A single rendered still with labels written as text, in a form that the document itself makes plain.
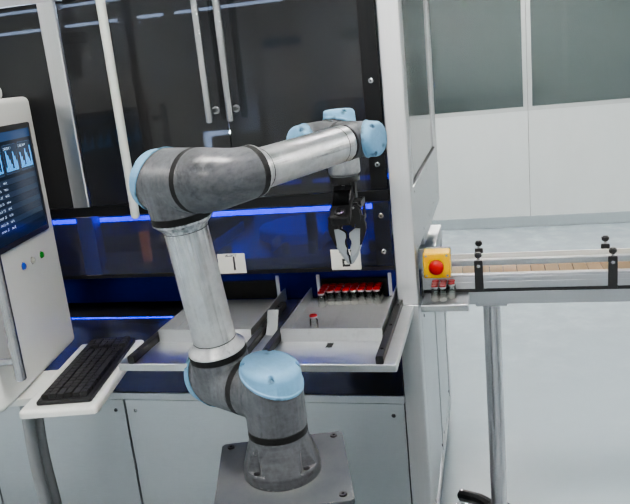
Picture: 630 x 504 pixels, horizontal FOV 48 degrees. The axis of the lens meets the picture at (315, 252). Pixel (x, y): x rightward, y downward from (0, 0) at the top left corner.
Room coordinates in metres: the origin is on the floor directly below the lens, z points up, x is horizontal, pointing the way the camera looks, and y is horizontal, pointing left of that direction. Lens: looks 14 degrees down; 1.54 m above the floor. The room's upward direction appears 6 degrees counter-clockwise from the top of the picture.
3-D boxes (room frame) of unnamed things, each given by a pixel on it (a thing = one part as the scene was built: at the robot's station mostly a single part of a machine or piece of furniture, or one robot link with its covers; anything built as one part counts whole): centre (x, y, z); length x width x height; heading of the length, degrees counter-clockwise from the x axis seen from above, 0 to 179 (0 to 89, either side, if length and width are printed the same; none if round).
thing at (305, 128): (1.58, -0.03, 1.39); 0.11 x 0.11 x 0.08; 48
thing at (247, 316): (1.93, 0.27, 0.90); 0.34 x 0.26 x 0.04; 165
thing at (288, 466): (1.26, 0.11, 0.84); 0.15 x 0.15 x 0.10
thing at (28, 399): (1.84, 0.69, 0.79); 0.45 x 0.28 x 0.03; 177
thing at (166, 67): (2.08, 0.43, 1.51); 0.47 x 0.01 x 0.59; 75
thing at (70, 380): (1.83, 0.64, 0.82); 0.40 x 0.14 x 0.02; 177
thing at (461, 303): (1.93, -0.36, 0.87); 0.14 x 0.13 x 0.02; 165
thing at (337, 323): (1.85, -0.06, 0.90); 0.34 x 0.26 x 0.04; 166
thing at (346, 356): (1.82, 0.12, 0.87); 0.70 x 0.48 x 0.02; 75
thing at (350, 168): (1.67, -0.08, 1.32); 0.08 x 0.08 x 0.05
